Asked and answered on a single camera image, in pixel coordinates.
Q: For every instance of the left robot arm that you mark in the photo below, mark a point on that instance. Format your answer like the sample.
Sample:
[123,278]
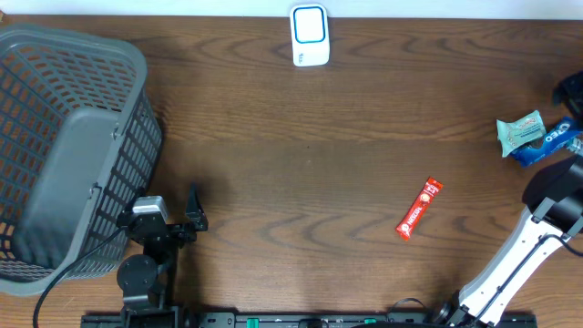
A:
[147,279]

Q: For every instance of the blue liquid bottle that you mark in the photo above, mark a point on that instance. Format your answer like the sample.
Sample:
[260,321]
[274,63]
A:
[575,145]

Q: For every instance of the grey plastic basket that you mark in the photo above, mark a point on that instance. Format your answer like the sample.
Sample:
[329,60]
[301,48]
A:
[79,141]

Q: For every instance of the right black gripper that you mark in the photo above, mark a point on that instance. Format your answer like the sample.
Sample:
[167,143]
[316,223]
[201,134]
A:
[570,87]

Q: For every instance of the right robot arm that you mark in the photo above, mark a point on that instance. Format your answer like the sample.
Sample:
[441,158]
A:
[551,218]

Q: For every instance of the red snack stick packet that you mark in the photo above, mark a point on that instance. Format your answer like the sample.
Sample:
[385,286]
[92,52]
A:
[422,202]

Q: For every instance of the mint green snack packet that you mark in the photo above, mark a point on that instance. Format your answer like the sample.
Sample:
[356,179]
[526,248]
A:
[513,135]

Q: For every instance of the blue Oreo packet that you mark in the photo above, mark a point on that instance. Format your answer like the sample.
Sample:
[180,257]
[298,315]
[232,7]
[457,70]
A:
[556,139]

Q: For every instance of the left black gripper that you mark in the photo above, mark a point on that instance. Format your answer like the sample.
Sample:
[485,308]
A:
[195,220]

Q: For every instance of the white barcode scanner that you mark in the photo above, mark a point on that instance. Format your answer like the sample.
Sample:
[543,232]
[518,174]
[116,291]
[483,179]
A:
[310,36]

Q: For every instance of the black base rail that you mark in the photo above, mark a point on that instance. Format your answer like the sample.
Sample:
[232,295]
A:
[232,320]

